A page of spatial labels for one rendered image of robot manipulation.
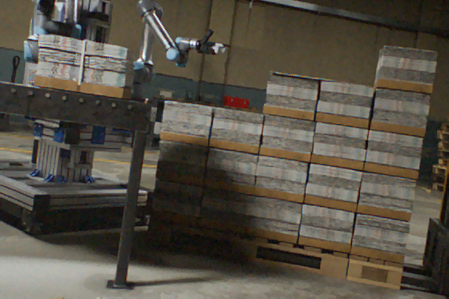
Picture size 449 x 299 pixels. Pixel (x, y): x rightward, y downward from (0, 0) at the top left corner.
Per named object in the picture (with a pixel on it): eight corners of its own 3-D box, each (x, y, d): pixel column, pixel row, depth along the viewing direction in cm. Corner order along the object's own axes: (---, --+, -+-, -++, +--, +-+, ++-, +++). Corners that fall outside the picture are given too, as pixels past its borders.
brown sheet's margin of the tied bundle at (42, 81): (85, 92, 265) (86, 83, 264) (70, 90, 236) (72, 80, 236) (51, 86, 263) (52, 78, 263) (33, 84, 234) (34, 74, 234)
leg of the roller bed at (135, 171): (127, 283, 239) (147, 131, 236) (126, 288, 234) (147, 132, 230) (113, 282, 238) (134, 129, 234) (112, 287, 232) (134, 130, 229)
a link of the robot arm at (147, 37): (128, 80, 357) (139, -3, 354) (139, 82, 371) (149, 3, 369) (145, 82, 354) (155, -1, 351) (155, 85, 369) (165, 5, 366)
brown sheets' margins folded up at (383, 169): (348, 239, 332) (373, 83, 327) (397, 248, 328) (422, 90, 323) (349, 253, 295) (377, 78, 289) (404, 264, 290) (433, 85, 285)
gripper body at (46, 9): (53, 13, 262) (51, 16, 273) (58, -4, 262) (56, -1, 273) (36, 7, 259) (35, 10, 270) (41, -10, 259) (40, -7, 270)
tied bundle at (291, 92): (270, 115, 337) (276, 78, 336) (317, 122, 333) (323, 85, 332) (261, 114, 300) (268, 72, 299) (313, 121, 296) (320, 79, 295)
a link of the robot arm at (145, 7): (140, -10, 342) (181, 54, 336) (148, -5, 352) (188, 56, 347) (127, 2, 344) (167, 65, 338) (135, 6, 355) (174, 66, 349)
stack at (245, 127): (166, 229, 350) (184, 102, 346) (345, 262, 333) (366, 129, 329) (144, 241, 312) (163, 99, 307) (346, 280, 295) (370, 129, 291)
